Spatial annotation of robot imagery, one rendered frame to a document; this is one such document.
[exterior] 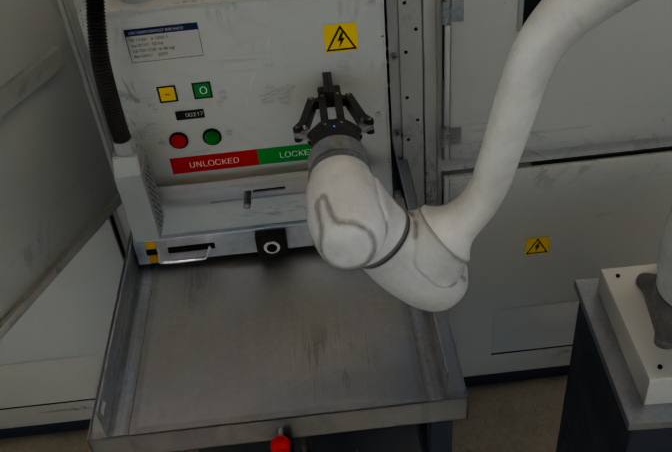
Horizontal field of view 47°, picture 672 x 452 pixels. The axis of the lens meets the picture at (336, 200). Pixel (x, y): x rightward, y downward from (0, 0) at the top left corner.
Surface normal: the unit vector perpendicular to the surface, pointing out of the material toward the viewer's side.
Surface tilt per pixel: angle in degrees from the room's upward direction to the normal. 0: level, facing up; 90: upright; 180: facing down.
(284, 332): 0
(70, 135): 90
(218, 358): 0
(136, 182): 90
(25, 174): 90
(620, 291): 3
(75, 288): 90
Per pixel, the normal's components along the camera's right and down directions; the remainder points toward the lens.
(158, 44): 0.07, 0.61
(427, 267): 0.23, 0.37
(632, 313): -0.12, -0.80
